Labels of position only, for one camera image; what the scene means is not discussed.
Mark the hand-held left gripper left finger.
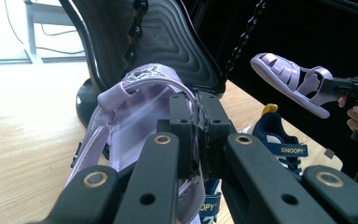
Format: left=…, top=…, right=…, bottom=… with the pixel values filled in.
left=157, top=92, right=197, bottom=180

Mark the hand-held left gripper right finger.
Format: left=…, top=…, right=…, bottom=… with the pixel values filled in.
left=197, top=91, right=239, bottom=180

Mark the purple sandal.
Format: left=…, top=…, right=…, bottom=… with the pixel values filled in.
left=66, top=63, right=206, bottom=224
left=250, top=52, right=339, bottom=119

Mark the red and black shoe rack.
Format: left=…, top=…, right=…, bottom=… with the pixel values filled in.
left=59, top=0, right=269, bottom=129

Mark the black curtain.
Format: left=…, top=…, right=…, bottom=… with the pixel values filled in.
left=183, top=0, right=358, bottom=189

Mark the grey tape patch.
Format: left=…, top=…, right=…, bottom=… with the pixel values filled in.
left=324, top=147, right=337, bottom=160

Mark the black cable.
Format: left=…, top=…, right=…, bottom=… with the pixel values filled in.
left=4, top=0, right=86, bottom=56

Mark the white metal desk frame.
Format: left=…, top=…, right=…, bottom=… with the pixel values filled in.
left=22, top=0, right=87, bottom=64

